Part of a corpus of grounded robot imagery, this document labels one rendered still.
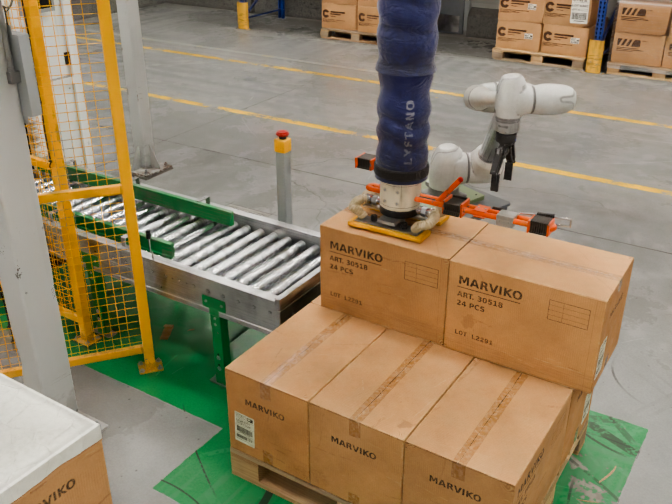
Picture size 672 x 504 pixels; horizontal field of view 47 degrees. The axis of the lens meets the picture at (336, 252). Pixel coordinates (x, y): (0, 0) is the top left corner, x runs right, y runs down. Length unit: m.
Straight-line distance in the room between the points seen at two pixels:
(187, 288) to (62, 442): 1.78
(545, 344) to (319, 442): 0.92
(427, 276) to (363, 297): 0.35
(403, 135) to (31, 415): 1.69
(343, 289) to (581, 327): 1.02
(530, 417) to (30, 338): 2.00
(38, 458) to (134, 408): 1.82
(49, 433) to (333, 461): 1.22
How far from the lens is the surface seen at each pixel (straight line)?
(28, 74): 3.07
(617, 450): 3.72
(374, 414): 2.83
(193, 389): 3.91
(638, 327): 4.64
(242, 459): 3.33
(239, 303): 3.56
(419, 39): 2.95
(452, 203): 3.12
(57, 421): 2.17
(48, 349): 3.49
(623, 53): 10.19
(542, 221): 3.02
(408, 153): 3.07
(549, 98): 2.91
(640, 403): 4.04
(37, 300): 3.37
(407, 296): 3.18
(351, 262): 3.26
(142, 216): 4.50
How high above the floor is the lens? 2.31
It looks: 27 degrees down
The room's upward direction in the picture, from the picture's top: straight up
